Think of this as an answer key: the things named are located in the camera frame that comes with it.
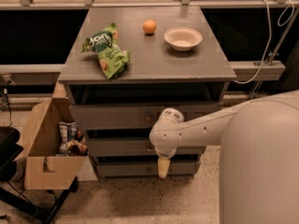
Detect metal railing frame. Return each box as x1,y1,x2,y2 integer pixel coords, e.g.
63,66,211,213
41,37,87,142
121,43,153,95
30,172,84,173
1,0,298,84

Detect cardboard box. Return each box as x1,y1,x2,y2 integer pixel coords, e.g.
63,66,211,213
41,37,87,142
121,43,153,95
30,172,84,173
16,97,89,191

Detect grey top drawer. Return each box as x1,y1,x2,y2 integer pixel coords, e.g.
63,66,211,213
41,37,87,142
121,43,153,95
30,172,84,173
69,102,223,130

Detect white cable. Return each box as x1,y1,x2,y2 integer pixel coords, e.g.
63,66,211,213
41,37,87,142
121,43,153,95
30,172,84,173
233,0,295,85

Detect white bowl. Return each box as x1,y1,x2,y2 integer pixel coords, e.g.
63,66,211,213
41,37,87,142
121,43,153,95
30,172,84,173
164,27,203,51

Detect green chip bag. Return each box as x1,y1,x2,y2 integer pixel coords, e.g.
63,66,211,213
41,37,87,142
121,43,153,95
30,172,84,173
81,23,130,79

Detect grey bottom drawer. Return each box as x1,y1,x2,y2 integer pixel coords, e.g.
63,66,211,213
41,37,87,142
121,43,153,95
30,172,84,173
96,161,200,178

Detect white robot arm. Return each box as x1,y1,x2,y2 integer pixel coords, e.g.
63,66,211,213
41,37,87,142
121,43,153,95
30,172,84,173
149,91,299,224

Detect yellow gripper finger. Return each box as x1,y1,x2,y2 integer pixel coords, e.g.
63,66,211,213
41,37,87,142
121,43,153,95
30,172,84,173
158,157,170,178

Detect snack bags in box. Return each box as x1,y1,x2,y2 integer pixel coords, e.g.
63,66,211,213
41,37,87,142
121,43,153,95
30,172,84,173
59,122,88,156

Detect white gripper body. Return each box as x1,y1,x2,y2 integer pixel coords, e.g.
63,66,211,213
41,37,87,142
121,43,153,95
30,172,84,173
155,147,177,159

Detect grey drawer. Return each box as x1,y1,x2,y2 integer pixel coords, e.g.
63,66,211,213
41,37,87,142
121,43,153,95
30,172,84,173
85,135,210,158
96,161,200,178
69,102,223,130

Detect black stand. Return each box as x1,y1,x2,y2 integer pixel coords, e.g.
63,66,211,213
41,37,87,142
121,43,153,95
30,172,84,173
0,127,78,224

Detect orange fruit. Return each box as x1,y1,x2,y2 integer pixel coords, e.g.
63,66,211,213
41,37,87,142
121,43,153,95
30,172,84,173
143,20,157,35

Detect grey drawer cabinet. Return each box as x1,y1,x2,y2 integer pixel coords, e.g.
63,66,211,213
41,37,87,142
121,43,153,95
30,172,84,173
59,7,231,174

